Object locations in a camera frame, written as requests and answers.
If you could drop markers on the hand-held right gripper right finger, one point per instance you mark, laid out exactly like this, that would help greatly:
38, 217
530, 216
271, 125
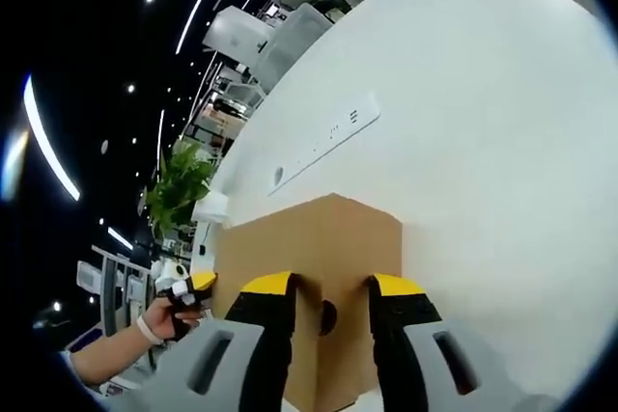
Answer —
401, 330

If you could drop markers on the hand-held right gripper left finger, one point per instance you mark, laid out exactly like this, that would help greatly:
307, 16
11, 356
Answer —
261, 325

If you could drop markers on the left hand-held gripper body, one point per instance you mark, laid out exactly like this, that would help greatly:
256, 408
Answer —
169, 274

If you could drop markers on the brown cardboard shoe box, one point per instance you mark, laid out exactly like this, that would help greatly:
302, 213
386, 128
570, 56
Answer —
314, 238

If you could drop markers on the white wristband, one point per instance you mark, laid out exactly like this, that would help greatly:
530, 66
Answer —
147, 332

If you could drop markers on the green potted plant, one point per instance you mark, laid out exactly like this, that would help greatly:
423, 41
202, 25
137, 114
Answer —
178, 180

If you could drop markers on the white desk socket panel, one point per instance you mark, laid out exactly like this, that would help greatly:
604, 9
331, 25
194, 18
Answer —
333, 137

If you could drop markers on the white square column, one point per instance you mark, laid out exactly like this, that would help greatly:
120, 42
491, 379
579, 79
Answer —
236, 35

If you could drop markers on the translucent storage bin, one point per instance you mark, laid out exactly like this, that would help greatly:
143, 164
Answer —
294, 45

